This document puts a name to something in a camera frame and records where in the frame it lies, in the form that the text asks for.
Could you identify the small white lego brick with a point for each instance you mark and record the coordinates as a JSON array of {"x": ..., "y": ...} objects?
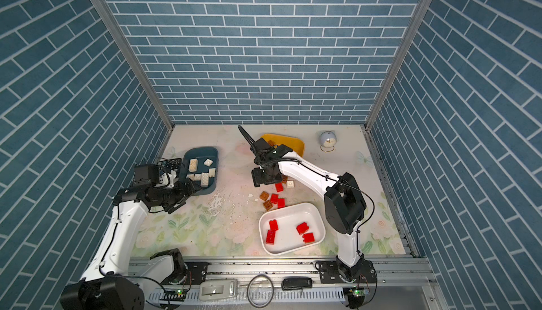
[{"x": 208, "y": 162}]

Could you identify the red square lego brick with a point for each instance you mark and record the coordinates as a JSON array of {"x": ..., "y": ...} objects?
[{"x": 279, "y": 187}]

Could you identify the dark teal plastic bin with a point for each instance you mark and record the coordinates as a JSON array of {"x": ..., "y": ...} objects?
[{"x": 202, "y": 154}]

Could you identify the grey plastic box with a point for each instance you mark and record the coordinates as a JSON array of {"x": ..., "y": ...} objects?
[{"x": 215, "y": 290}]

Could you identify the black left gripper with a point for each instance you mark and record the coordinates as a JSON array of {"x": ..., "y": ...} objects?
[{"x": 182, "y": 193}]

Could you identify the red lego brick lowest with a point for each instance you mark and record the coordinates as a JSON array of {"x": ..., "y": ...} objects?
[{"x": 281, "y": 203}]

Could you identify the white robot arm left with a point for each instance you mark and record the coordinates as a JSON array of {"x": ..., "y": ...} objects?
[{"x": 105, "y": 284}]

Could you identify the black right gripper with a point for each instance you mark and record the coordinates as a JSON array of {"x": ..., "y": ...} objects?
[{"x": 257, "y": 179}]

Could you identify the aluminium rail base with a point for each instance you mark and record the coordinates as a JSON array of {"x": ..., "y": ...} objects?
[{"x": 403, "y": 283}]

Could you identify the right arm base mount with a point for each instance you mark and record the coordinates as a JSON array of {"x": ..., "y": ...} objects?
[{"x": 335, "y": 271}]

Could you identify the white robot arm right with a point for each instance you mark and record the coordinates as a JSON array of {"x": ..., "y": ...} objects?
[{"x": 344, "y": 202}]

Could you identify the black key fob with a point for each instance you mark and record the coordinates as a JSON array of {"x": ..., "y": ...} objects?
[{"x": 296, "y": 283}]

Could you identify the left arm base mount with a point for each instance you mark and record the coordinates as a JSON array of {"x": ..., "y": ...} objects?
[{"x": 190, "y": 273}]

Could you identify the black calculator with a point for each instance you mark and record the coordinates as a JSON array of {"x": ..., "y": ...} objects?
[{"x": 174, "y": 164}]

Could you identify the white plastic bin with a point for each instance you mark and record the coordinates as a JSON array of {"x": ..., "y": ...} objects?
[{"x": 287, "y": 239}]

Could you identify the yellow plastic bin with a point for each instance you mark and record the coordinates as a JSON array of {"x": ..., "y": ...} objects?
[{"x": 297, "y": 145}]

